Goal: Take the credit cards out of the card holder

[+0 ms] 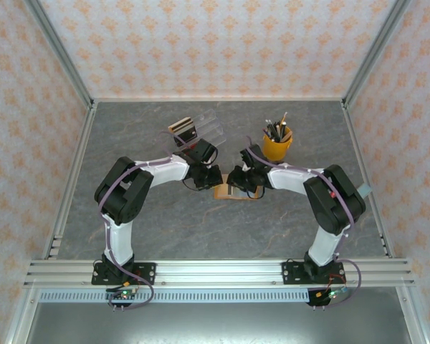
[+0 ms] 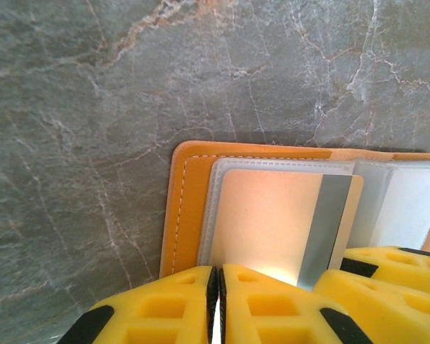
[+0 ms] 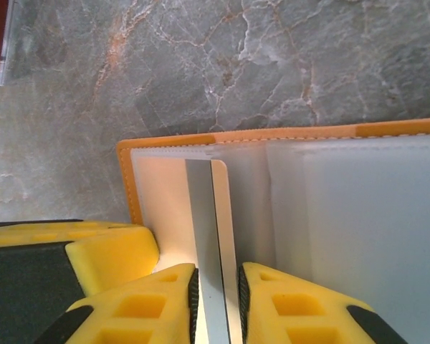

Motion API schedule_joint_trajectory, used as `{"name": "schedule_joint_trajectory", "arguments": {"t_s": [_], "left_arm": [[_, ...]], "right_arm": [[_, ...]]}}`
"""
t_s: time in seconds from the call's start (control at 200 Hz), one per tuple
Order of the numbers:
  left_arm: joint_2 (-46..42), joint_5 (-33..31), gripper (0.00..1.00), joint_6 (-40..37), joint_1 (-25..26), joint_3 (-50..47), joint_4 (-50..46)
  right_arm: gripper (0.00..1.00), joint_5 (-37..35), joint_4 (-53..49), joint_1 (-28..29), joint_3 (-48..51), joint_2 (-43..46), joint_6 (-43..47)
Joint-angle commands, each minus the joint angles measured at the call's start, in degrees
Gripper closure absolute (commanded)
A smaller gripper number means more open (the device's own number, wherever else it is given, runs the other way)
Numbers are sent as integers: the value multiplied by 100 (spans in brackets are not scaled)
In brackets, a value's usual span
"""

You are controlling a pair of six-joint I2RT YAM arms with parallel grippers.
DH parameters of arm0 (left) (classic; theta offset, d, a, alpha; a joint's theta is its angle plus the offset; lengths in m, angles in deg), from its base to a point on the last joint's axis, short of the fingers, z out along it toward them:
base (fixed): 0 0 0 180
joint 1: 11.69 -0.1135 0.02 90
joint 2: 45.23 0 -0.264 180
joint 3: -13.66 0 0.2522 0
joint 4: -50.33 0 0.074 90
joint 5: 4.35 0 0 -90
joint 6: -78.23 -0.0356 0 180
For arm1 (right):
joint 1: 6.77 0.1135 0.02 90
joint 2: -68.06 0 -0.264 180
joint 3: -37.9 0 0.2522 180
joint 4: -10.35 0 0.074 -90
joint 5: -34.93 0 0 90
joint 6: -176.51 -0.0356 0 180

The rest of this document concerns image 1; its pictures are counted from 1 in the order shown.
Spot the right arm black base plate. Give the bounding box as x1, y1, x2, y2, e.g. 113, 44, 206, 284
282, 261, 347, 286

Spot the aluminium frame post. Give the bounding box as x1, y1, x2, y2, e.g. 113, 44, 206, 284
24, 0, 96, 108
396, 286, 430, 344
341, 0, 413, 108
3, 286, 40, 344

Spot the thin pale edge rail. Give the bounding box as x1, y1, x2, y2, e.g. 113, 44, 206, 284
92, 95, 345, 104

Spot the slotted grey cable duct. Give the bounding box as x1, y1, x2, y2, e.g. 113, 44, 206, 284
38, 290, 311, 304

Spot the grey metal sheet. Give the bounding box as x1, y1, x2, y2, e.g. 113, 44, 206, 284
23, 302, 415, 344

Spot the silver VIP card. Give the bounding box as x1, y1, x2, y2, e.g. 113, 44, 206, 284
227, 183, 250, 199

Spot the clear acrylic card organizer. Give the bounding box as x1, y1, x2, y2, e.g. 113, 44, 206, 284
167, 109, 226, 153

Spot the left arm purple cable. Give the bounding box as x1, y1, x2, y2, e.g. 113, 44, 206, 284
97, 130, 187, 311

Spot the small green circuit board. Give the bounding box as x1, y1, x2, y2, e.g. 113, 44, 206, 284
109, 289, 139, 300
317, 288, 347, 300

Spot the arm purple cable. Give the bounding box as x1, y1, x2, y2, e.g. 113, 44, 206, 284
97, 130, 187, 311
245, 135, 363, 309

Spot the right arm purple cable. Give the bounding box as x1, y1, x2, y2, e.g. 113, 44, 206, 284
245, 135, 363, 309

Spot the orange leather card holder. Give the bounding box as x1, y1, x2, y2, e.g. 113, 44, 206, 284
214, 173, 267, 201

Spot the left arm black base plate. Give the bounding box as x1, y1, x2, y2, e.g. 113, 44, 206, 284
91, 262, 157, 286

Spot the aluminium side rail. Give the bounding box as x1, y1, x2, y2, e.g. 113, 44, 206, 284
341, 102, 396, 259
42, 103, 97, 259

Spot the aluminium mounting rail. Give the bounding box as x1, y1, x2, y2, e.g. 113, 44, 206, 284
23, 259, 416, 288

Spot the gold card black stripe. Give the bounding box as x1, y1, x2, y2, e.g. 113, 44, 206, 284
167, 116, 194, 129
169, 120, 195, 134

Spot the yellow pencil cup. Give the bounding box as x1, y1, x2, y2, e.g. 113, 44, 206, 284
263, 125, 294, 161

